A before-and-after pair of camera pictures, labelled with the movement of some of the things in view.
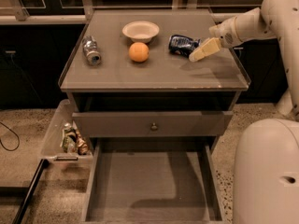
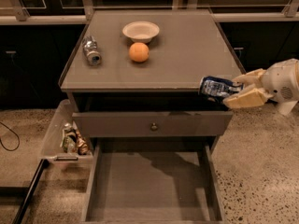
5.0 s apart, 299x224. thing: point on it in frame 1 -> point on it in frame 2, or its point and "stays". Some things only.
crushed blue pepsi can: [183, 45] -> [218, 89]
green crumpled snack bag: [69, 138] stays
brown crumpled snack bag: [81, 143] stays
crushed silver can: [92, 54] stays
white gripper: [224, 32] -> [281, 80]
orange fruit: [138, 51] stays
